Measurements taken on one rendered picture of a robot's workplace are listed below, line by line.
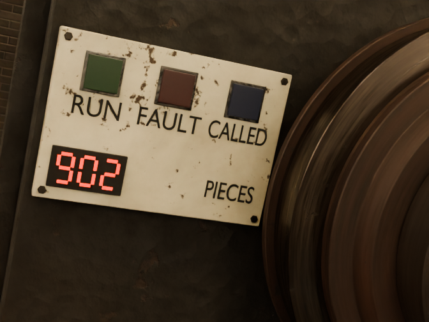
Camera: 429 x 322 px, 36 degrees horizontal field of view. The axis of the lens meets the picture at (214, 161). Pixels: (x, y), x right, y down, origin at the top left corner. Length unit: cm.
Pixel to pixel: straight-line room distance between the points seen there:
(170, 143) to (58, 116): 12
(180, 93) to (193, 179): 10
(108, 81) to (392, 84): 29
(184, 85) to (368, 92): 20
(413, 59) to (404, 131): 7
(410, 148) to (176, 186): 26
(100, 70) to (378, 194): 31
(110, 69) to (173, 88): 7
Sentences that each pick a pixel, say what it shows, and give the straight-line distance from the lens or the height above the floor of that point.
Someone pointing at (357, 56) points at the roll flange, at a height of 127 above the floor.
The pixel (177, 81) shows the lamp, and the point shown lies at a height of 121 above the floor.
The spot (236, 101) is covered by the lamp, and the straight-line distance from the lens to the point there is 73.
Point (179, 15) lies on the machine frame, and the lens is 74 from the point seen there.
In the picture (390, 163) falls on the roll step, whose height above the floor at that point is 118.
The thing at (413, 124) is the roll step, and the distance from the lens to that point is 66.
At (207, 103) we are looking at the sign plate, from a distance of 73.
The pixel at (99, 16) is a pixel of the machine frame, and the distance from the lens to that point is 72.
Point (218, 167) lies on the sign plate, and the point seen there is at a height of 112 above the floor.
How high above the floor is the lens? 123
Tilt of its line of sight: 8 degrees down
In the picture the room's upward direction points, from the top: 12 degrees clockwise
